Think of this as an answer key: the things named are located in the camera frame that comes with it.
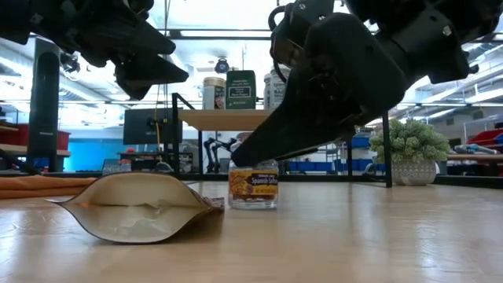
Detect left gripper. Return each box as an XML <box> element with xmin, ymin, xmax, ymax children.
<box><xmin>23</xmin><ymin>0</ymin><xmax>189</xmax><ymax>101</ymax></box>

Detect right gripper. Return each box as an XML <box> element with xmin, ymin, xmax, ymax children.
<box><xmin>231</xmin><ymin>7</ymin><xmax>479</xmax><ymax>167</ymax></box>

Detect small glass saffron jar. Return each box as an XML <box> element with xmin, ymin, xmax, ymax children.
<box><xmin>227</xmin><ymin>158</ymin><xmax>280</xmax><ymax>211</ymax></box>

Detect white-lid spice jar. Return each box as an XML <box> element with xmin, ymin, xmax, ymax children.
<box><xmin>263</xmin><ymin>64</ymin><xmax>292</xmax><ymax>111</ymax></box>

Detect tan-lid spice jar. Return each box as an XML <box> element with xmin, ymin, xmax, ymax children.
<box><xmin>201</xmin><ymin>75</ymin><xmax>227</xmax><ymax>111</ymax></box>

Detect dark green spice tin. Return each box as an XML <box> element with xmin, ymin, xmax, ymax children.
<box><xmin>225</xmin><ymin>69</ymin><xmax>258</xmax><ymax>111</ymax></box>

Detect orange spice pouch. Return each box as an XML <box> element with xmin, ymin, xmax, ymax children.
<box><xmin>45</xmin><ymin>171</ymin><xmax>226</xmax><ymax>245</ymax></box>

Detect wooden shelf black legs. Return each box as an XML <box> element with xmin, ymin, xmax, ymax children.
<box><xmin>171</xmin><ymin>93</ymin><xmax>394</xmax><ymax>189</ymax></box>

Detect blue storage bins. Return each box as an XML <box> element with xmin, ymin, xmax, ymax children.
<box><xmin>285</xmin><ymin>135</ymin><xmax>388</xmax><ymax>173</ymax></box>

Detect black monitor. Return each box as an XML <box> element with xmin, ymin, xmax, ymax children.
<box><xmin>122</xmin><ymin>107</ymin><xmax>184</xmax><ymax>146</ymax></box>

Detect potted green plant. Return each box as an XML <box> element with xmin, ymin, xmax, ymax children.
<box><xmin>368</xmin><ymin>117</ymin><xmax>452</xmax><ymax>187</ymax></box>

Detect black room column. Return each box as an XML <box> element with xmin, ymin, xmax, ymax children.
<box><xmin>26</xmin><ymin>37</ymin><xmax>61</xmax><ymax>174</ymax></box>

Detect wooden workbench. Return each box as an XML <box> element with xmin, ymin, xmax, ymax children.
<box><xmin>0</xmin><ymin>143</ymin><xmax>72</xmax><ymax>158</ymax></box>

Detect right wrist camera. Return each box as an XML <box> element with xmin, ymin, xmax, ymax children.
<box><xmin>268</xmin><ymin>0</ymin><xmax>336</xmax><ymax>68</ymax></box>

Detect black ceiling camera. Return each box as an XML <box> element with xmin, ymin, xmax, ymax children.
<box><xmin>214</xmin><ymin>57</ymin><xmax>230</xmax><ymax>75</ymax></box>

